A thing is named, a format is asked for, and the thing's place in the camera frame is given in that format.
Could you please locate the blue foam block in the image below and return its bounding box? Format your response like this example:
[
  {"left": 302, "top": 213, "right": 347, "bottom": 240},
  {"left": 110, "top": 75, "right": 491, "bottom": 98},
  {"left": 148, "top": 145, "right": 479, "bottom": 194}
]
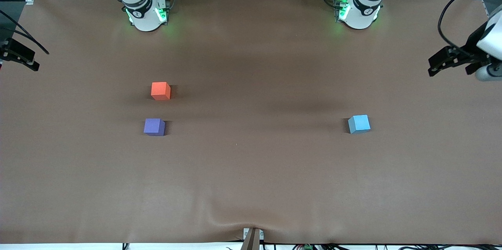
[{"left": 348, "top": 115, "right": 371, "bottom": 134}]

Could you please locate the orange foam block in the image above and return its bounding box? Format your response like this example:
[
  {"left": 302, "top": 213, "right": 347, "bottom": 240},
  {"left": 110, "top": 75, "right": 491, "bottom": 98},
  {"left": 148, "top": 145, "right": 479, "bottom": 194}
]
[{"left": 151, "top": 82, "right": 171, "bottom": 101}]

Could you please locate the purple foam block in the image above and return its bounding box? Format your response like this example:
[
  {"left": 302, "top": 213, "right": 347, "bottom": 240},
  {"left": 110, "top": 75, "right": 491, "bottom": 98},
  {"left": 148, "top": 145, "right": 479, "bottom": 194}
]
[{"left": 144, "top": 118, "right": 166, "bottom": 137}]

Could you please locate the brown table mat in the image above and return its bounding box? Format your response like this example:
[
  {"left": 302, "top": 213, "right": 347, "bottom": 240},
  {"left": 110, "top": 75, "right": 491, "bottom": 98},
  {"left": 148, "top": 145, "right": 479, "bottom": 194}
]
[{"left": 0, "top": 0, "right": 502, "bottom": 245}]

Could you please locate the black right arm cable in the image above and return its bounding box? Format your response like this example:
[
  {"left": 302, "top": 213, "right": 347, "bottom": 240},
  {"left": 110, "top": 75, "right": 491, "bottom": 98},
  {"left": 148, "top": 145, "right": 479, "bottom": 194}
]
[{"left": 0, "top": 10, "right": 50, "bottom": 55}]

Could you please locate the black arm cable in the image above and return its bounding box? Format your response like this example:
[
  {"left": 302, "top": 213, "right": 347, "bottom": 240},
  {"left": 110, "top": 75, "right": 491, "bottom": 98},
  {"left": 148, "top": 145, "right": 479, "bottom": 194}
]
[
  {"left": 0, "top": 10, "right": 50, "bottom": 55},
  {"left": 438, "top": 0, "right": 502, "bottom": 53}
]

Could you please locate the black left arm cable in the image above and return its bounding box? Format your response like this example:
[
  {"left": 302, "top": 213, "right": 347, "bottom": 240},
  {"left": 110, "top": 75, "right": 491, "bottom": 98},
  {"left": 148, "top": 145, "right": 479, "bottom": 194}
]
[{"left": 438, "top": 0, "right": 502, "bottom": 53}]

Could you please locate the brown camera mount post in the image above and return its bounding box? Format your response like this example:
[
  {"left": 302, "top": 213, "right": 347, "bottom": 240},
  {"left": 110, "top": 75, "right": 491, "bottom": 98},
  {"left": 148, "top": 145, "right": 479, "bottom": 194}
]
[{"left": 241, "top": 227, "right": 264, "bottom": 250}]

